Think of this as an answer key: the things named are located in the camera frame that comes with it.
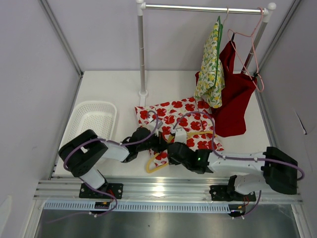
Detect clothes rack metal white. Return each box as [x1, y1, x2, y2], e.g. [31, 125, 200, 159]
[136, 0, 276, 106]

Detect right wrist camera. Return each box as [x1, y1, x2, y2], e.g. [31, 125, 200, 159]
[171, 127, 187, 144]

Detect red garment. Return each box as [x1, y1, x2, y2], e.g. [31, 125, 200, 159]
[198, 41, 257, 137]

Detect aluminium rail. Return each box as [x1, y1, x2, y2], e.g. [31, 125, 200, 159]
[33, 176, 304, 204]

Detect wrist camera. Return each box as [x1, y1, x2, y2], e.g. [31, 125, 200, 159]
[171, 127, 187, 144]
[147, 119, 163, 136]

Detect left aluminium frame post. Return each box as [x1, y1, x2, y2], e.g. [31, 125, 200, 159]
[38, 0, 83, 77]

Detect right aluminium frame post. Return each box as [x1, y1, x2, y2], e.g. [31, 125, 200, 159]
[259, 0, 303, 72]

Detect green plastic hanger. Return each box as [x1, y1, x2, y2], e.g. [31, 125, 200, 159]
[210, 15, 226, 87]

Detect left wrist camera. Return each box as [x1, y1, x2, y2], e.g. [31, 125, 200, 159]
[147, 119, 163, 136]

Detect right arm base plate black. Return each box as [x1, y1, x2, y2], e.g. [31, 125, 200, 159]
[209, 185, 256, 202]

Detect lemon print skirt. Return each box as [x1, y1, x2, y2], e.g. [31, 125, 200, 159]
[194, 30, 225, 109]

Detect white plastic basket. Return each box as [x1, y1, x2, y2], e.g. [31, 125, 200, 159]
[60, 101, 117, 146]

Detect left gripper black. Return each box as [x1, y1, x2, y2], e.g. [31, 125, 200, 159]
[137, 129, 167, 153]

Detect pink wire hanger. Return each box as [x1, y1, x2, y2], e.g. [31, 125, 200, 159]
[227, 7, 267, 93]

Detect yellow plastic hanger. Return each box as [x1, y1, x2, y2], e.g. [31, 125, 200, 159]
[146, 131, 218, 174]

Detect red flower print cloth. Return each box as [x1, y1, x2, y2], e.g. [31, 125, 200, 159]
[134, 97, 225, 168]

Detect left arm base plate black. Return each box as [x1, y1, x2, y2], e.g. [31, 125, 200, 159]
[79, 183, 123, 199]

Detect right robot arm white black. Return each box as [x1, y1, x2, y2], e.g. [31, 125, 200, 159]
[167, 142, 299, 200]

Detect aluminium frame post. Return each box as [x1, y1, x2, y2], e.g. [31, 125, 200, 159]
[259, 0, 303, 72]
[38, 0, 83, 77]

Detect white slotted cable duct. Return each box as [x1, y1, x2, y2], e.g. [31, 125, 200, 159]
[44, 200, 230, 214]

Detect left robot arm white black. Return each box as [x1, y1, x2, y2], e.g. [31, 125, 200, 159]
[58, 127, 169, 198]

